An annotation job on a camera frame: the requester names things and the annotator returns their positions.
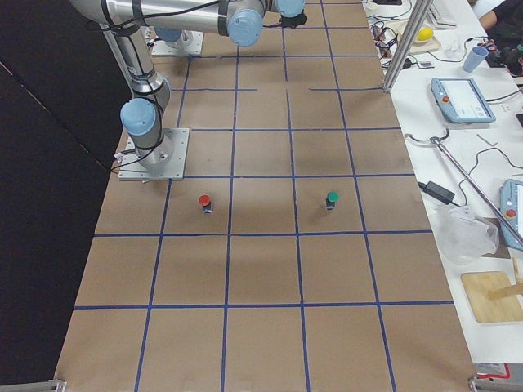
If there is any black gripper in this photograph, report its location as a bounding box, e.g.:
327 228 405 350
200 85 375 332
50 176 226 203
279 10 307 29

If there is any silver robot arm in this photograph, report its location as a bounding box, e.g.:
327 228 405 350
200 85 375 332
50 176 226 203
72 0 307 180
153 1 307 47

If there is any green push button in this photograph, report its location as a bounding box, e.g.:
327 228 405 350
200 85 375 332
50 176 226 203
325 191 339 211

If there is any red push button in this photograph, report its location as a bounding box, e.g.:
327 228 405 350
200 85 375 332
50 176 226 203
198 194 212 214

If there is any teach pendant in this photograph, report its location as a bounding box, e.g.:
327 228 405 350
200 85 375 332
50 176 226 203
430 78 496 124
499 180 522 251

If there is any silver walking cane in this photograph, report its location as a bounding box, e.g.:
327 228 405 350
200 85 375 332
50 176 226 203
405 128 522 245

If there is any blue plastic cup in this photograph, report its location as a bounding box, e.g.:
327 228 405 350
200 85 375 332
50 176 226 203
463 46 489 73

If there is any black power adapter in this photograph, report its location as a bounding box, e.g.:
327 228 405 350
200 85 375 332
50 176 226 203
422 181 455 205

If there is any clear plastic bag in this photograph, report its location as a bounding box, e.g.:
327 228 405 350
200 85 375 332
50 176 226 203
434 206 499 265

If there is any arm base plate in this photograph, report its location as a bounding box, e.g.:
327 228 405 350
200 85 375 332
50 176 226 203
152 30 203 57
118 128 190 181

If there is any aluminium frame post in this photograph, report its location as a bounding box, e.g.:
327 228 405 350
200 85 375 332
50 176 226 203
382 0 432 93

